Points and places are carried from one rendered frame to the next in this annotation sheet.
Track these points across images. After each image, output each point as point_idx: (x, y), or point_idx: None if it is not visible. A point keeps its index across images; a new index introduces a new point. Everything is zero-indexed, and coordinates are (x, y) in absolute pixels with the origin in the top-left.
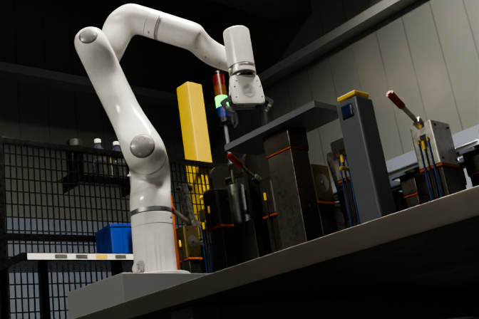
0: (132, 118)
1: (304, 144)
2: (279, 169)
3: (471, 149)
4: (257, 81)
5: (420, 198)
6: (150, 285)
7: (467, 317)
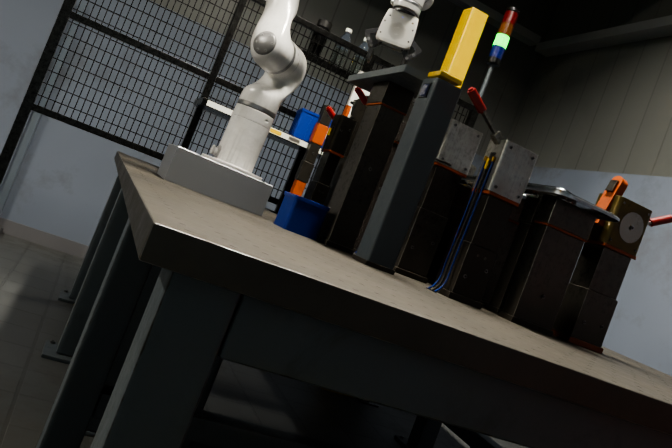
0: (275, 13)
1: (402, 108)
2: (366, 120)
3: (558, 195)
4: (412, 24)
5: None
6: (201, 168)
7: None
